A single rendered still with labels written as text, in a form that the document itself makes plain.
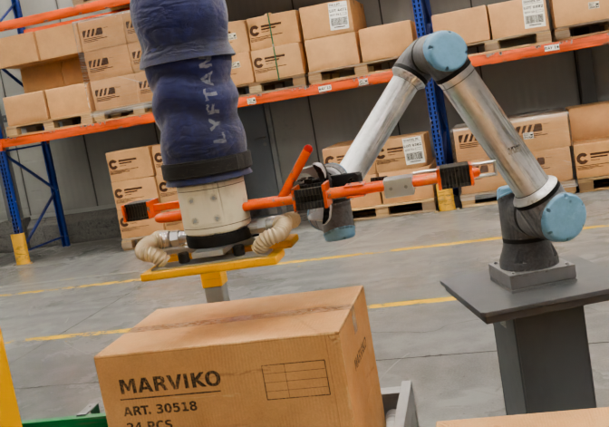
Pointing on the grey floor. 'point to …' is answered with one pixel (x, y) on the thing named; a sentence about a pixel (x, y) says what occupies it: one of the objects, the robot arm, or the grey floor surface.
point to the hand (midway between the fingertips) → (321, 194)
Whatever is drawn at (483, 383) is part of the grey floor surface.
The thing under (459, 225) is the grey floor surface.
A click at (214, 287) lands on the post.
